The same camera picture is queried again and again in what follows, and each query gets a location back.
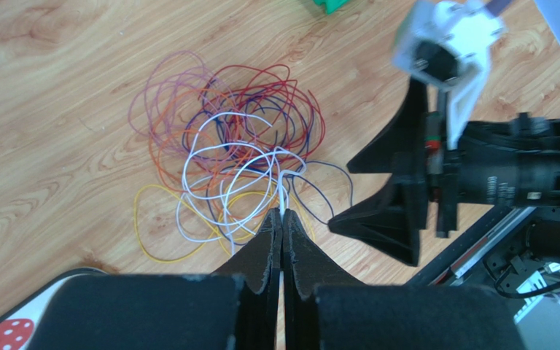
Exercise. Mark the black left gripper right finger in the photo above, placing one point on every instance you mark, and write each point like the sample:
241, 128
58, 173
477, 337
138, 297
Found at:
327, 308

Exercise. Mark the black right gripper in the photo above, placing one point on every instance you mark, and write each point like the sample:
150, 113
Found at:
512, 164

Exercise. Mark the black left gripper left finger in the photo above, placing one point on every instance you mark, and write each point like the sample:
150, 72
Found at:
232, 308

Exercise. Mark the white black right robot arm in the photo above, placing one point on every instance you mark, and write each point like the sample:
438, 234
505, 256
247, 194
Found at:
541, 236

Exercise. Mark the green storage bin left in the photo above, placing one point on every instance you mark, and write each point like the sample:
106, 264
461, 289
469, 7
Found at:
330, 6

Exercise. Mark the white strawberry print tray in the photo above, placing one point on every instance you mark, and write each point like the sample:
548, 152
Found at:
18, 325

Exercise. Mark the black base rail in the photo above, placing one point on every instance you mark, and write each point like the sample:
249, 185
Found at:
471, 246

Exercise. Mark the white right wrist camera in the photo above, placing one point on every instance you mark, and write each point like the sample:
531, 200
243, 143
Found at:
447, 44

